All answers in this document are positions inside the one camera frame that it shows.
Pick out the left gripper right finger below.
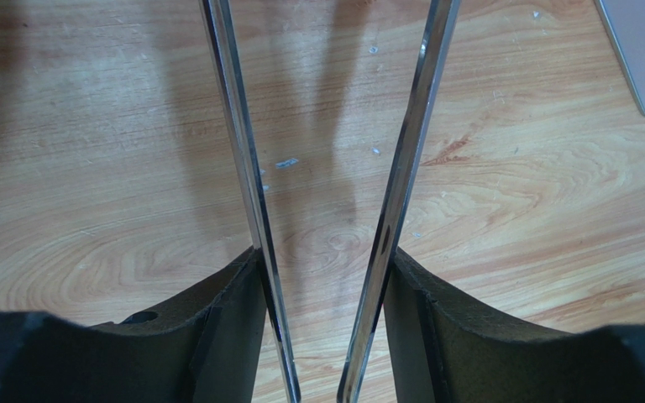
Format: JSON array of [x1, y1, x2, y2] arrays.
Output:
[[384, 251, 645, 402]]

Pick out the metal serving tongs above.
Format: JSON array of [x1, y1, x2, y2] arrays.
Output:
[[199, 1, 460, 402]]

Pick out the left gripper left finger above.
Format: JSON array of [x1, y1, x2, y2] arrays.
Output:
[[0, 249, 266, 402]]

